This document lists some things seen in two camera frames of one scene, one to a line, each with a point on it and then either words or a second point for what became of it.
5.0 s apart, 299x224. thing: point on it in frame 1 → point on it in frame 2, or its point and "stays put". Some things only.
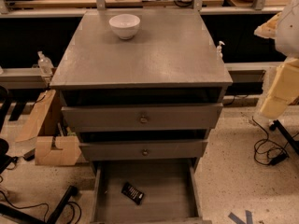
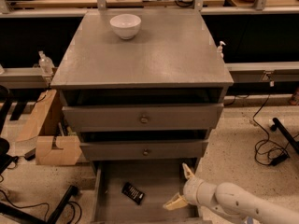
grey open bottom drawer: x=171 y=188 stays put
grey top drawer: x=142 y=118 stays put
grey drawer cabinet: x=143 y=105 stays put
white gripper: x=289 y=32 → x=191 y=190
